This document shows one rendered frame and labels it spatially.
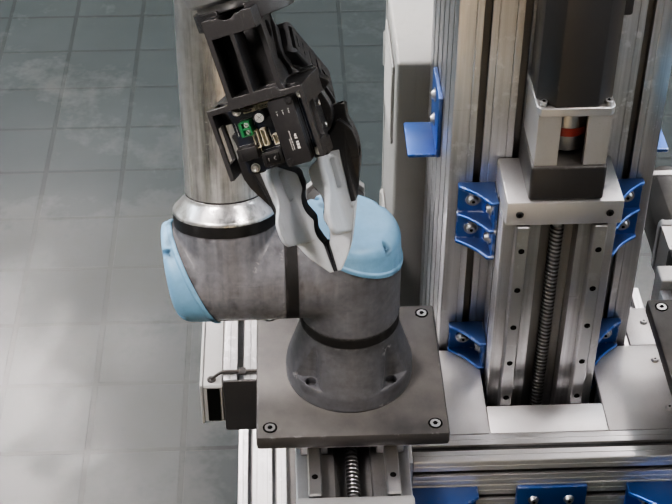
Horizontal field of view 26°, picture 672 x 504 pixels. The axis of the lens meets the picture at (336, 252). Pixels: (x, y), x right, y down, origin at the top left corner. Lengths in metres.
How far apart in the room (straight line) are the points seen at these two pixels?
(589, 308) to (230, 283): 0.46
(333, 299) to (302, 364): 0.12
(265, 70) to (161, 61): 3.29
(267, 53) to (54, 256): 2.63
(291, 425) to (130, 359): 1.64
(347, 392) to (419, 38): 0.55
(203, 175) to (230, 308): 0.15
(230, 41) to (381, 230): 0.62
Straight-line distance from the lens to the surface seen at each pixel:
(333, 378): 1.68
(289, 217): 1.06
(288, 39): 1.05
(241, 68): 1.00
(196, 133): 1.56
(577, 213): 1.69
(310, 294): 1.60
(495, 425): 1.83
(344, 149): 1.06
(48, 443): 3.15
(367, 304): 1.62
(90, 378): 3.28
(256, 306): 1.61
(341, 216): 1.06
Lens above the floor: 2.26
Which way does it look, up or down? 39 degrees down
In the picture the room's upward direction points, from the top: straight up
